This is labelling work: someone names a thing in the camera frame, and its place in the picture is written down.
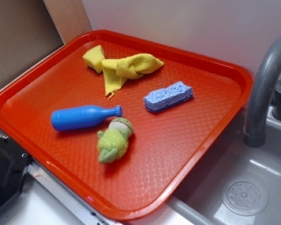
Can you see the blue sponge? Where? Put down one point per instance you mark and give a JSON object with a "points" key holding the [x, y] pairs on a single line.
{"points": [[165, 98]]}

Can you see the blue plastic bottle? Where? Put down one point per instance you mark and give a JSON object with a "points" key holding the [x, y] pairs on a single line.
{"points": [[82, 117]]}

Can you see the yellow cloth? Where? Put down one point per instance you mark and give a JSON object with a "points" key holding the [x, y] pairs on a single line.
{"points": [[118, 71]]}

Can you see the wooden board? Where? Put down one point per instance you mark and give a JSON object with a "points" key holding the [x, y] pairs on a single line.
{"points": [[69, 18]]}

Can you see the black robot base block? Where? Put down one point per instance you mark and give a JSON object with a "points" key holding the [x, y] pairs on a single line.
{"points": [[14, 163]]}

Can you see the grey toy sink basin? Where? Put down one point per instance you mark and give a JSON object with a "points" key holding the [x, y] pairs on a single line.
{"points": [[198, 198]]}

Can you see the red plastic tray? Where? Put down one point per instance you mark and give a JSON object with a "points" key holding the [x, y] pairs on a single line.
{"points": [[165, 145]]}

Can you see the sink drain strainer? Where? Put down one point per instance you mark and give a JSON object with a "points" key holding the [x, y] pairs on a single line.
{"points": [[244, 196]]}

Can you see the green plush toy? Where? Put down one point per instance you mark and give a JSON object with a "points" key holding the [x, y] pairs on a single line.
{"points": [[114, 141]]}

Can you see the yellow sponge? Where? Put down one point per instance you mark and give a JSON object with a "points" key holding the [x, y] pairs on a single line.
{"points": [[93, 58]]}

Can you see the grey faucet spout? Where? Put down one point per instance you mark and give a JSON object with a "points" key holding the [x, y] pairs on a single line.
{"points": [[262, 95]]}

